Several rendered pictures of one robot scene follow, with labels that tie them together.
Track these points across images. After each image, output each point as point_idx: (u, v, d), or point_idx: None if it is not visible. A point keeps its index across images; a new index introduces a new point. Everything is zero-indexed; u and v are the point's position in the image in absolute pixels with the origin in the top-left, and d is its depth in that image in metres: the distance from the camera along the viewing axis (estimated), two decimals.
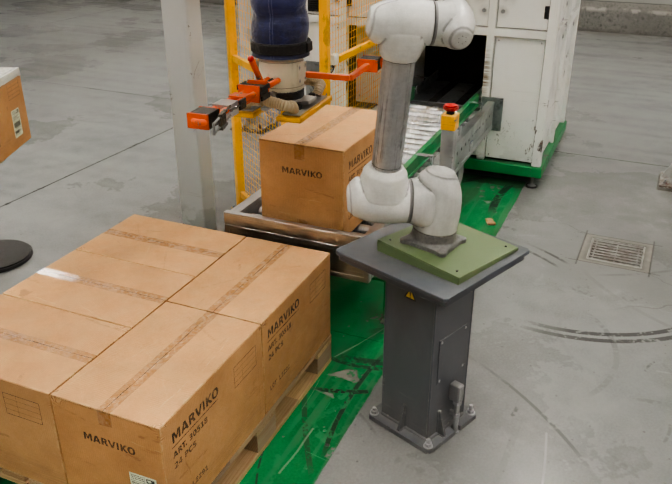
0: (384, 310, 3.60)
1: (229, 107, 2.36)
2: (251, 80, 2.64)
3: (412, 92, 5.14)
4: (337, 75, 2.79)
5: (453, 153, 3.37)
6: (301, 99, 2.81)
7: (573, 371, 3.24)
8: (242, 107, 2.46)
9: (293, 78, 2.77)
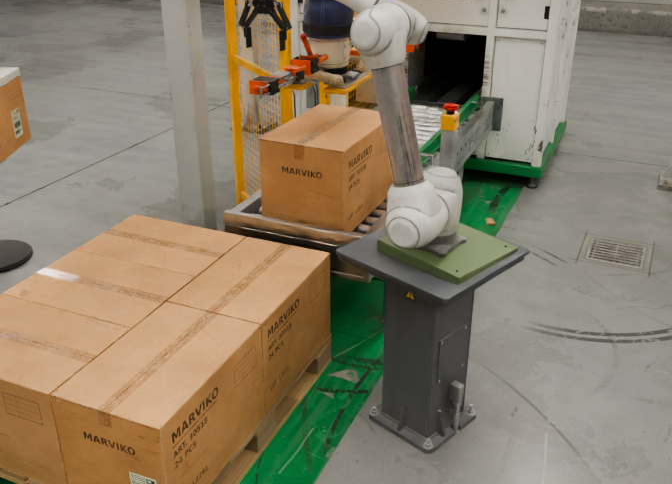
0: (384, 310, 3.60)
1: (283, 77, 2.74)
2: (303, 56, 3.02)
3: (412, 92, 5.14)
4: None
5: (453, 153, 3.37)
6: (346, 74, 3.18)
7: (573, 371, 3.24)
8: (299, 78, 2.83)
9: (339, 55, 3.13)
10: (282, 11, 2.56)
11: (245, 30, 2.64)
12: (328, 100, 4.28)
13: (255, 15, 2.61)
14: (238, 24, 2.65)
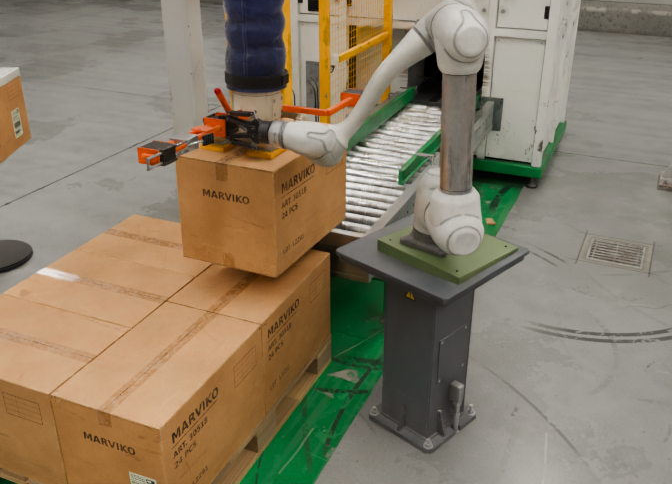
0: (384, 310, 3.60)
1: (183, 142, 2.24)
2: (220, 113, 2.52)
3: (412, 92, 5.14)
4: (314, 110, 2.65)
5: None
6: None
7: (573, 371, 3.24)
8: (207, 143, 2.33)
9: (267, 111, 2.64)
10: (246, 111, 2.42)
11: None
12: (328, 100, 4.28)
13: (244, 133, 2.45)
14: (233, 142, 2.49)
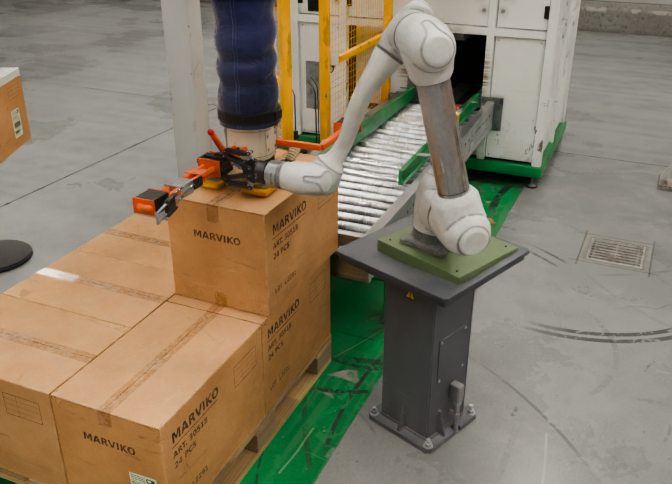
0: (384, 310, 3.60)
1: (180, 189, 2.24)
2: (213, 152, 2.51)
3: (412, 92, 5.14)
4: (308, 144, 2.65)
5: None
6: None
7: (573, 371, 3.24)
8: (197, 186, 2.34)
9: (261, 147, 2.63)
10: (242, 150, 2.42)
11: (224, 175, 2.49)
12: (328, 100, 4.28)
13: (240, 174, 2.45)
14: (229, 184, 2.50)
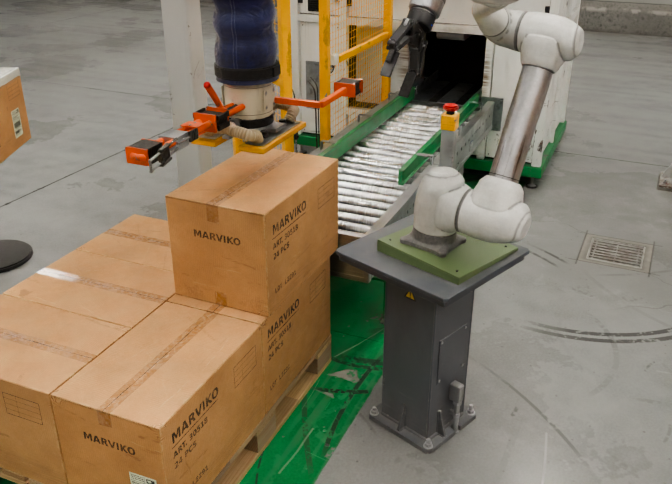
0: (384, 310, 3.60)
1: (174, 140, 2.18)
2: (210, 107, 2.45)
3: (412, 92, 5.14)
4: (307, 101, 2.58)
5: (453, 153, 3.37)
6: (268, 126, 2.61)
7: (573, 371, 3.24)
8: (193, 139, 2.27)
9: (259, 104, 2.56)
10: (422, 53, 2.05)
11: (394, 54, 1.92)
12: None
13: None
14: (393, 42, 1.90)
